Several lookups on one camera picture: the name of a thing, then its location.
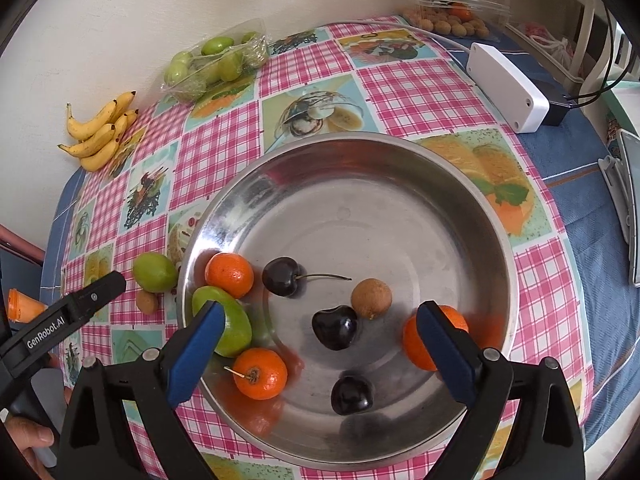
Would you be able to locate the pink checked fruit-print tablecloth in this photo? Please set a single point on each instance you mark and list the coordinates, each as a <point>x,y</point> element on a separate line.
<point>400,95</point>

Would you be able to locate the dark cherry with long stem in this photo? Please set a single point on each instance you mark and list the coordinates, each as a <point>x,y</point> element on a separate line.
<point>281,276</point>

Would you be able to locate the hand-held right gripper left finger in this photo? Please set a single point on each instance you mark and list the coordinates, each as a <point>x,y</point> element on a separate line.
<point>192,355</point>

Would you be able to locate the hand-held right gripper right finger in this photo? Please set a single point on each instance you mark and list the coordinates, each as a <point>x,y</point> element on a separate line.
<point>445,355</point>

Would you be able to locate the pile of green jujubes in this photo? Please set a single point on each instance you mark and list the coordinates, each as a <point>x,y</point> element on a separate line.
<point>220,60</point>

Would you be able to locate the pile of brown longans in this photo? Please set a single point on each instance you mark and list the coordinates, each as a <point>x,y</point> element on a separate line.
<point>445,25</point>

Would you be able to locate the round metal bowl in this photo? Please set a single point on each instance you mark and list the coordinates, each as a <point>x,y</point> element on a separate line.
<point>360,220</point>

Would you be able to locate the clear plastic jujube tray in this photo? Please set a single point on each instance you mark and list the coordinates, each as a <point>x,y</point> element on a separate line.
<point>215,62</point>

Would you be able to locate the stack of orange cups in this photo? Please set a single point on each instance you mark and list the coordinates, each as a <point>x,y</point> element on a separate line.
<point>22,307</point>

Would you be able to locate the checkered fruit-print tablecloth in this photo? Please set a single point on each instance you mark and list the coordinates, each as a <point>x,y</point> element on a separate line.
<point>575,185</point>

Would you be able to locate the yellow banana bunch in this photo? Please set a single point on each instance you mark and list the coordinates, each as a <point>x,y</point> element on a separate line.
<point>97,137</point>

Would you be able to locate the white chair frame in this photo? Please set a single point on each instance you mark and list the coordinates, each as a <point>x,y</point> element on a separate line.
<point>595,25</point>

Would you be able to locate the pink chair frame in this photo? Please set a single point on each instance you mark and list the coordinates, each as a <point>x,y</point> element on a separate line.
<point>20,245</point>

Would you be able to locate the orange tangerine with stem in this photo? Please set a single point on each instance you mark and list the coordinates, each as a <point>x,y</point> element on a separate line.
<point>261,374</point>

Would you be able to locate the person's left hand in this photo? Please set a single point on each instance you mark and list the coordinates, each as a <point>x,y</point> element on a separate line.
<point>27,437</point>

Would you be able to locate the clear plastic longan box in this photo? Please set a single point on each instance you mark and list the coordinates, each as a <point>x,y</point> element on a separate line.
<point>447,7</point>

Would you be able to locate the black power adapter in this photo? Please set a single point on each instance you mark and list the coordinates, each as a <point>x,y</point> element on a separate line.
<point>560,110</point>

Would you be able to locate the clear bag with pink contents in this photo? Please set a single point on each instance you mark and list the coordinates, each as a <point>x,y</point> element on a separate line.
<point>550,42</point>

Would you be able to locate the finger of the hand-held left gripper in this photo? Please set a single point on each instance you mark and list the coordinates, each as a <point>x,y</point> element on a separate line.
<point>97,292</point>

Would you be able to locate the white plastic box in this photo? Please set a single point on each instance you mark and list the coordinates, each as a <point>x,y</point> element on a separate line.
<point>507,87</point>

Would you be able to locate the brown longan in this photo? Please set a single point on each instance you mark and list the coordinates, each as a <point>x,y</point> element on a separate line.
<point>371,299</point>
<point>147,301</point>

